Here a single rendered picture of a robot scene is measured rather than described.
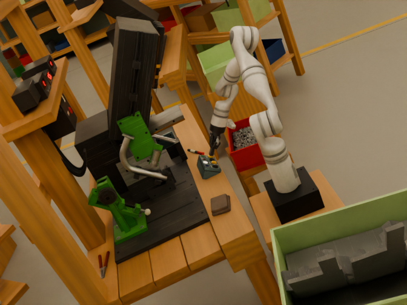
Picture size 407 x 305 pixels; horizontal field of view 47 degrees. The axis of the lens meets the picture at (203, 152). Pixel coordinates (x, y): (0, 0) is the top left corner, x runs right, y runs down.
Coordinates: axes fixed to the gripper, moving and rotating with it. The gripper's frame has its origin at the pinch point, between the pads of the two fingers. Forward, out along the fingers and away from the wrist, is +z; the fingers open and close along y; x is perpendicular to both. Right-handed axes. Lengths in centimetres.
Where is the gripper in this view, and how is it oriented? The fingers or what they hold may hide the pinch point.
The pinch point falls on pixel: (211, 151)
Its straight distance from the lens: 226.3
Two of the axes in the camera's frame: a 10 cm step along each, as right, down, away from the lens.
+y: 2.0, 4.1, -8.9
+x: 9.6, 1.1, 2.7
